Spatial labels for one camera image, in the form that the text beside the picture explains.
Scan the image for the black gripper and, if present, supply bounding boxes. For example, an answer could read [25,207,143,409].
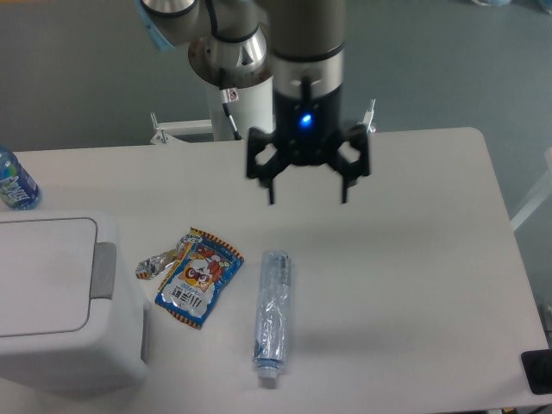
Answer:
[246,88,371,204]

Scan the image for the white push-button trash can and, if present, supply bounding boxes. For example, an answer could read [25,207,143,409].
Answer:
[1,210,149,392]

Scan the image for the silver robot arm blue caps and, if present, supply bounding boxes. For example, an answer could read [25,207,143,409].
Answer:
[135,1,371,190]

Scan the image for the blue snack bag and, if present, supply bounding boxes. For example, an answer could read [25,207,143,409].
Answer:
[154,228,244,329]

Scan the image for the crushed clear plastic bottle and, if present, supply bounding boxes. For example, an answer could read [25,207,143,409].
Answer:
[252,250,292,389]

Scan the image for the crumpled silver foil wrapper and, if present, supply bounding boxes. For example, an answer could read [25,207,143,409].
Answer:
[135,248,178,279]

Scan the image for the blue labelled drink bottle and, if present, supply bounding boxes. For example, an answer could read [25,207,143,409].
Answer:
[1,146,41,210]

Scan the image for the black device at table edge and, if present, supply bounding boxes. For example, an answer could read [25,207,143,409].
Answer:
[521,348,551,395]

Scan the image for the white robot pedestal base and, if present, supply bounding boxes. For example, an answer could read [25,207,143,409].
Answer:
[148,72,380,145]

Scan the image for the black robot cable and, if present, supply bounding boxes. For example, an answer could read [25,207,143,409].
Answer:
[217,68,243,141]

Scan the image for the white frame leg right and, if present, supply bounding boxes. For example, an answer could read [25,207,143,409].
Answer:
[510,147,551,232]

